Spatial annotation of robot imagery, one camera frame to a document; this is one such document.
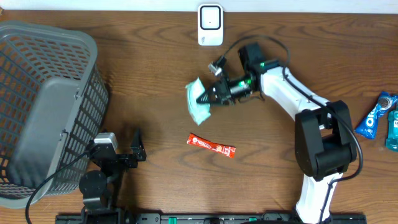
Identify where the red snack stick packet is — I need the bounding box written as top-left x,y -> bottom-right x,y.
187,134 -> 236,158

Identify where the blue mouthwash bottle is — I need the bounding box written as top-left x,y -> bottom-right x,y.
386,110 -> 397,152

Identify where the grey plastic shopping basket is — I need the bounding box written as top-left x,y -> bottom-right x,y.
1,21 -> 109,209

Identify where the black left camera cable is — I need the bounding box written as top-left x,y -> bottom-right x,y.
24,151 -> 94,224

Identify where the black camera cable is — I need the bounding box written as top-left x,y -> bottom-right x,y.
24,151 -> 94,224
217,34 -> 364,224

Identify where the blue Oreo cookie pack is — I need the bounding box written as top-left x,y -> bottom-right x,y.
354,91 -> 397,140

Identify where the white teal tissue pack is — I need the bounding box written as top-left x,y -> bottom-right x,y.
185,78 -> 211,126

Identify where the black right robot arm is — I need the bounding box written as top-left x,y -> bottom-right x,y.
208,43 -> 363,223

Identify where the black aluminium frame rail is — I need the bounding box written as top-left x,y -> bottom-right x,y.
55,211 -> 368,224

